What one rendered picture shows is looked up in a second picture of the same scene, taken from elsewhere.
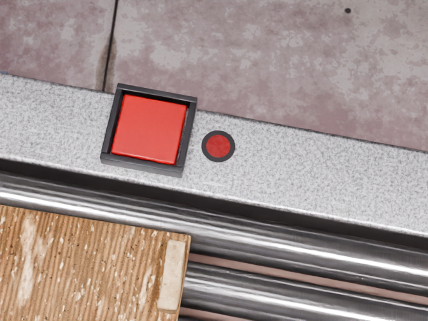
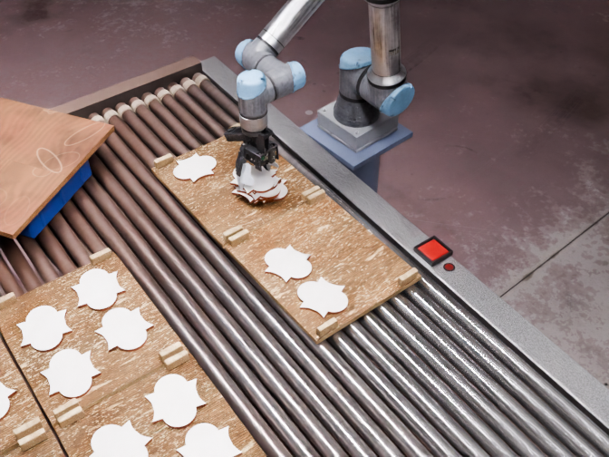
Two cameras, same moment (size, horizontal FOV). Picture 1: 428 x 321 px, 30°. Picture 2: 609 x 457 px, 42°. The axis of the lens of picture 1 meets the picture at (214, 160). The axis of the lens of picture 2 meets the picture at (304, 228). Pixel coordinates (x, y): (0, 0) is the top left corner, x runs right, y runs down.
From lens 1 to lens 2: 1.54 m
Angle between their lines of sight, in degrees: 36
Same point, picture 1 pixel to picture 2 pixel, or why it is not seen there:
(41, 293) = (372, 261)
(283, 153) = (466, 279)
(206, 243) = (424, 284)
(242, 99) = not seen: hidden behind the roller
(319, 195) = (467, 295)
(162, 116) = (439, 248)
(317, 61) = not seen: hidden behind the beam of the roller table
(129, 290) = (394, 275)
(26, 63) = not seen: hidden behind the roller
